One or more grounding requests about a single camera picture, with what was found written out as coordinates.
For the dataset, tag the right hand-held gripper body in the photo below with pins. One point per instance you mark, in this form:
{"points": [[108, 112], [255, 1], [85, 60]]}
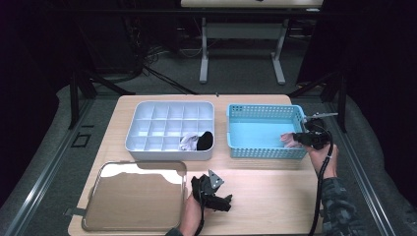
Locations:
{"points": [[318, 136]]}

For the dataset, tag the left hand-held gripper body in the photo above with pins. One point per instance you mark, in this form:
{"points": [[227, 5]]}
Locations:
{"points": [[203, 190]]}

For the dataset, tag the pink sock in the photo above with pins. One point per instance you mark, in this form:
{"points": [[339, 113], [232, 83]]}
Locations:
{"points": [[288, 140]]}

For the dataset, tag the blue perforated plastic basket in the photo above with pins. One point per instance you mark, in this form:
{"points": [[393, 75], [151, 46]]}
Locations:
{"points": [[255, 134]]}

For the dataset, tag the black sock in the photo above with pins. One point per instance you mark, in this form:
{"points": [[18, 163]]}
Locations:
{"points": [[206, 141]]}

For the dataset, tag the white sock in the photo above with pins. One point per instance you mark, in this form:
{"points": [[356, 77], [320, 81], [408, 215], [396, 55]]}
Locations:
{"points": [[188, 142]]}

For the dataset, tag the white compartment organizer box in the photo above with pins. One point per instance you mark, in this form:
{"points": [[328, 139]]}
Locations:
{"points": [[164, 128]]}

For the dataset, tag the person's right hand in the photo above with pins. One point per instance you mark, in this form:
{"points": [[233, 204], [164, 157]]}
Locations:
{"points": [[326, 164]]}

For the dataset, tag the person's left hand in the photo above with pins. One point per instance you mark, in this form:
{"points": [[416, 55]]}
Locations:
{"points": [[191, 221]]}

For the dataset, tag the black metal stand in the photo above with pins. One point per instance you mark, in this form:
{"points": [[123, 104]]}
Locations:
{"points": [[74, 98], [342, 98]]}

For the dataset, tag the desk with white legs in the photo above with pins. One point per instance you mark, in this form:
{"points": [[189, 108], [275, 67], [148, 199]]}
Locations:
{"points": [[242, 31]]}

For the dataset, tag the grey tape tab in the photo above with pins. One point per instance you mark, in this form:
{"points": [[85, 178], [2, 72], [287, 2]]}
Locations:
{"points": [[74, 211]]}

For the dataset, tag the aluminium floor rail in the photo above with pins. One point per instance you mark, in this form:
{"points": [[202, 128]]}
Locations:
{"points": [[367, 183], [49, 170]]}

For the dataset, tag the black horizontal frame bar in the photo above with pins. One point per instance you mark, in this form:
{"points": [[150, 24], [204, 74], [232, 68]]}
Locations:
{"points": [[131, 12]]}

